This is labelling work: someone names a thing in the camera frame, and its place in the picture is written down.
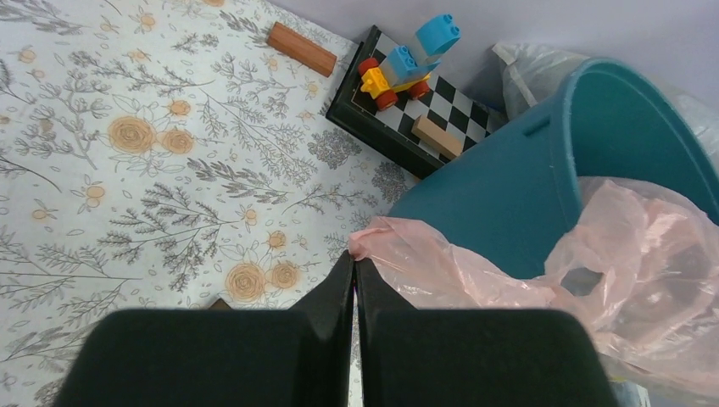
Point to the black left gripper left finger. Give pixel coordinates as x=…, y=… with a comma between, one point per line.
x=221, y=357

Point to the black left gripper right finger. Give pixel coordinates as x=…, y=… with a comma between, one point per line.
x=472, y=357

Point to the pink plastic trash bag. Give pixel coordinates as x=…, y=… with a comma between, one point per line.
x=639, y=270

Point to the teal plastic trash bin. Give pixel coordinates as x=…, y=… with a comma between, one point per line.
x=513, y=195

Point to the dark brown wooden block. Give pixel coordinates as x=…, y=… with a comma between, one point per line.
x=220, y=304

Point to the floral table mat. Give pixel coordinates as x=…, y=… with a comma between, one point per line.
x=162, y=154

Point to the light wooden block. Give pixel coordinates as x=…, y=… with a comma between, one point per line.
x=437, y=138

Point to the black checkered tray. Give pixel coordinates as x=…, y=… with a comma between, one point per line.
x=389, y=131

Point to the large translucent bag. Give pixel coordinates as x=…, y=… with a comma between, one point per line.
x=533, y=72

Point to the orange-brown wooden block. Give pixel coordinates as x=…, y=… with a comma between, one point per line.
x=301, y=49

